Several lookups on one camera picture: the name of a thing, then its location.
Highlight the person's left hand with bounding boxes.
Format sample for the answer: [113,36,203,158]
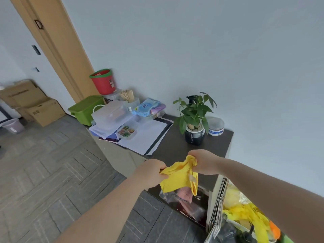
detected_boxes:
[134,159,169,189]

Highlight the person's right hand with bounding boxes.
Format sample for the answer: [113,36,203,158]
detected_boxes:
[187,149,223,176]

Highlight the yellow cloth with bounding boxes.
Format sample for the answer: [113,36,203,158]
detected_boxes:
[159,155,198,197]

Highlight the person's left forearm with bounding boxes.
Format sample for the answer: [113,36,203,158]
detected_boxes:
[54,174,150,243]

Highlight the person's right forearm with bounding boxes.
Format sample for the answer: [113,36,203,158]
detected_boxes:
[218,157,324,243]

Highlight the dark cabinet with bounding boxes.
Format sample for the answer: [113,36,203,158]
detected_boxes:
[89,114,234,229]

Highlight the dark plant pot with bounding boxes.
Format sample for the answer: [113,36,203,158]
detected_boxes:
[184,123,205,146]

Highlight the black folder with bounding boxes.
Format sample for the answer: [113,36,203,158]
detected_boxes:
[144,117,174,156]

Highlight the clear plastic bag pink cloth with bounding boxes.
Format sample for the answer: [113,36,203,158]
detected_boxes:
[159,186,207,222]

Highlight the stack of white papers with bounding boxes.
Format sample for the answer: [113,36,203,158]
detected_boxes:
[89,116,174,156]

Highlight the white round tub blue label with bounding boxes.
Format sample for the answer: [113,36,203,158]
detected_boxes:
[207,117,225,136]

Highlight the potted green plant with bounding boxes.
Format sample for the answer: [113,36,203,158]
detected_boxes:
[173,92,217,135]

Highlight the small clear compartment box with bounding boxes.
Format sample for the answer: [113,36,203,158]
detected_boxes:
[116,120,139,140]

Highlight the stack of flat boards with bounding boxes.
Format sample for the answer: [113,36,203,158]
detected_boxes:
[204,176,229,243]

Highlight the purple wet wipes pack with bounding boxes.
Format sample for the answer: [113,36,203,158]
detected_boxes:
[151,104,166,116]

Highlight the blue wet wipes pack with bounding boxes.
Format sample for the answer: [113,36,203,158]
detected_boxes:
[132,98,161,117]

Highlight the clear container holding sticks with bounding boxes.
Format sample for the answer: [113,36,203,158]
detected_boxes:
[124,97,140,113]

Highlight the pile of yellow cloths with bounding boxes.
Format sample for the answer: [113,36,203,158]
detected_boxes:
[223,183,272,243]

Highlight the clear plastic storage box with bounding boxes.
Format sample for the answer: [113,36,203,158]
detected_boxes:
[91,100,128,129]

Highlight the bundle of wooden sticks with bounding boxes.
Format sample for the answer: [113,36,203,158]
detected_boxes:
[120,90,135,103]

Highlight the green plastic storage box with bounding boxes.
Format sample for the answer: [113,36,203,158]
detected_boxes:
[67,95,106,126]

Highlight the orange cloth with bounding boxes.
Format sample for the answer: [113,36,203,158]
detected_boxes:
[269,221,281,240]

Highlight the red bucket with green rim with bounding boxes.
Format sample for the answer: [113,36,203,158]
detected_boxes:
[89,69,117,95]

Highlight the grey waste bin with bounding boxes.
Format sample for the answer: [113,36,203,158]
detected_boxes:
[2,118,25,134]

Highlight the large cardboard box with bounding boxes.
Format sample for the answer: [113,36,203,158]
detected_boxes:
[0,80,50,109]

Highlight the wooden door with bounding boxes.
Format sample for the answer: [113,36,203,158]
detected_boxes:
[8,0,100,103]

